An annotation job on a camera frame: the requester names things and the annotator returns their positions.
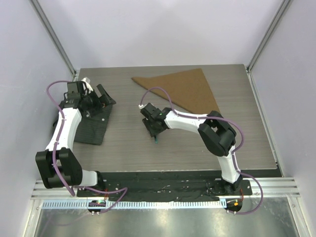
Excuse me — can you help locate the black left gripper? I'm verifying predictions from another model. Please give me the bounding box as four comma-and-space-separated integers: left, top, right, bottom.
81, 85, 115, 118

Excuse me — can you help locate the brown cloth napkin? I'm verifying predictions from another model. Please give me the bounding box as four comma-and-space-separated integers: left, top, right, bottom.
132, 68, 220, 114

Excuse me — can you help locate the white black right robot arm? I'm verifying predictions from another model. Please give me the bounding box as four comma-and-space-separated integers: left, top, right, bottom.
139, 103, 242, 195

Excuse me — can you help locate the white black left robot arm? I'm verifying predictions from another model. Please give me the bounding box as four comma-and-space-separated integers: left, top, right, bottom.
35, 78, 116, 197

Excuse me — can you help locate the dark striped folded shirt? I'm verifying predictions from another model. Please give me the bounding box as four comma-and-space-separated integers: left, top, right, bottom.
46, 105, 112, 151

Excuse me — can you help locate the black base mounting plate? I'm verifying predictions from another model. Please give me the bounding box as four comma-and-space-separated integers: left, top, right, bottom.
76, 170, 253, 202

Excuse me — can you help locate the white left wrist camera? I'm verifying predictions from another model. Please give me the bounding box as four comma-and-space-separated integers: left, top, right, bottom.
81, 77, 93, 93

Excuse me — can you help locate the left aluminium corner post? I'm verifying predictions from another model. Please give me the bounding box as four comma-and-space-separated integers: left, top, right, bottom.
29, 0, 76, 76

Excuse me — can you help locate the aluminium corner post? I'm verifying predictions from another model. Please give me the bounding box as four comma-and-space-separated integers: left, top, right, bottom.
29, 0, 76, 76
246, 0, 294, 72

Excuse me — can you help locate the aluminium frame rail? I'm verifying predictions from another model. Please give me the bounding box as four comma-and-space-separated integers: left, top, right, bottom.
31, 177, 301, 200

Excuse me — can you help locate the white slotted cable duct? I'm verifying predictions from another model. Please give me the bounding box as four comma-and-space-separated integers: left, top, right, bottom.
42, 199, 227, 210

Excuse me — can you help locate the right aluminium corner post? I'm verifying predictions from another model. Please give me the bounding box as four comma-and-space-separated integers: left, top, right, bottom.
246, 0, 294, 72

